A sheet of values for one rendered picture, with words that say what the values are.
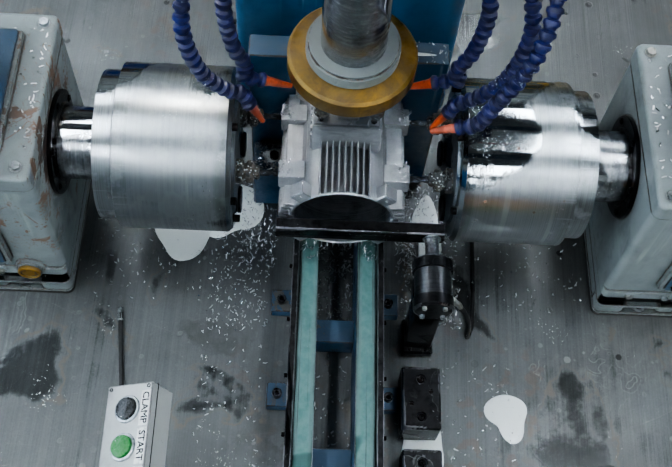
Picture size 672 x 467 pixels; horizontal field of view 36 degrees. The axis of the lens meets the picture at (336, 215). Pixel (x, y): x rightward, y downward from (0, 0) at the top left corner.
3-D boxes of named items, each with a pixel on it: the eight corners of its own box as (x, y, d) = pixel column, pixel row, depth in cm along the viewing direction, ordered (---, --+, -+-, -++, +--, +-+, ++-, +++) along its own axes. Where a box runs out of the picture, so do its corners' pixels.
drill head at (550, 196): (388, 132, 173) (404, 40, 151) (628, 143, 174) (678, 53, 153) (388, 265, 161) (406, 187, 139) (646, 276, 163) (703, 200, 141)
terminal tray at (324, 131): (311, 86, 158) (313, 58, 151) (380, 89, 158) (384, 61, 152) (308, 152, 152) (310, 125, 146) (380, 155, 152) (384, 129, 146)
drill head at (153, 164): (49, 117, 171) (15, 21, 149) (267, 127, 173) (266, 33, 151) (24, 250, 160) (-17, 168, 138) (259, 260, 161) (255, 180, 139)
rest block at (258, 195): (255, 173, 181) (254, 137, 171) (295, 175, 182) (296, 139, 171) (253, 203, 179) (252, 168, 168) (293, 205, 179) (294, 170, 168)
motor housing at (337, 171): (284, 138, 171) (284, 70, 154) (397, 143, 172) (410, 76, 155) (278, 245, 162) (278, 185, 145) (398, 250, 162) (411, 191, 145)
